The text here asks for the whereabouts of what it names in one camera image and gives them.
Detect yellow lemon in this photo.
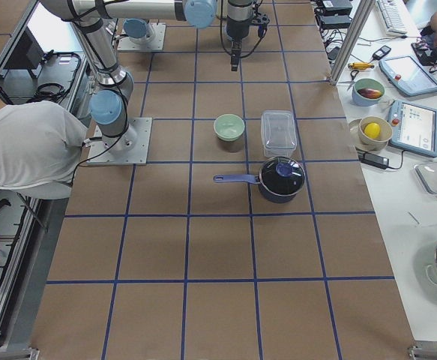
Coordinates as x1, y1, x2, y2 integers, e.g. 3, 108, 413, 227
363, 122, 381, 140

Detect scissors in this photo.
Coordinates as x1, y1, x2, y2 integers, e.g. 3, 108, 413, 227
347, 69, 360, 90

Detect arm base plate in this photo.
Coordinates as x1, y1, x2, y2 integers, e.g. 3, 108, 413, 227
116, 22, 166, 53
87, 117, 152, 166

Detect yellow handled tool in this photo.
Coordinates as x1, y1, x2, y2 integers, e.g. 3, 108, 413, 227
348, 62, 375, 71

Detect beige bowl with lemon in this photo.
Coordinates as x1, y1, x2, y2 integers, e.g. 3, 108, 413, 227
358, 116, 393, 150

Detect lower teach pendant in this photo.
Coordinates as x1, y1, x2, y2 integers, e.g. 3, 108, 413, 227
388, 100, 437, 158

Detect clear plastic container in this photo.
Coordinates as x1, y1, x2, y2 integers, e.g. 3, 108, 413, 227
261, 110, 297, 158

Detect teach pendant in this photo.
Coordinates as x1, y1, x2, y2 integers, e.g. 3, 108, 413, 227
379, 55, 437, 97
388, 100, 437, 158

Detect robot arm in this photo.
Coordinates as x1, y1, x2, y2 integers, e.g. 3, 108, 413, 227
123, 19, 154, 44
41, 1, 269, 94

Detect white keyboard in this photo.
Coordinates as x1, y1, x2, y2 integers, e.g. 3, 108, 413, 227
375, 0, 407, 36

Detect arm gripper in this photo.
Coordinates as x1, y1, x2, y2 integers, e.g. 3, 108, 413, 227
230, 40, 241, 71

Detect aluminium frame post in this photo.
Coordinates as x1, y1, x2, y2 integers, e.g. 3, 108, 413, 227
329, 0, 375, 86

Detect black monitor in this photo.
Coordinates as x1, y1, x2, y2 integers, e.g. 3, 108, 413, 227
4, 26, 44, 79

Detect person in white shirt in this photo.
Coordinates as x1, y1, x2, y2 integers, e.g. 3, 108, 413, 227
0, 99, 87, 187

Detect blue saucepan with lid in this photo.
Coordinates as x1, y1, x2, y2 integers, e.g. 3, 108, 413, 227
213, 156, 305, 203

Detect black power adapter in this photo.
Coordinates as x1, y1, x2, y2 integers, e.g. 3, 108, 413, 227
358, 152, 389, 170

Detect green bowl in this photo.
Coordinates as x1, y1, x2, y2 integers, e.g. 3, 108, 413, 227
213, 114, 245, 142

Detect blue bowl with fruit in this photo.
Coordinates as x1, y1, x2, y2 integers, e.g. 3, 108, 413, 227
352, 78, 385, 107

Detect upper teach pendant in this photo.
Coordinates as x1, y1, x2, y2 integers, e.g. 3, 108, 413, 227
379, 55, 437, 97

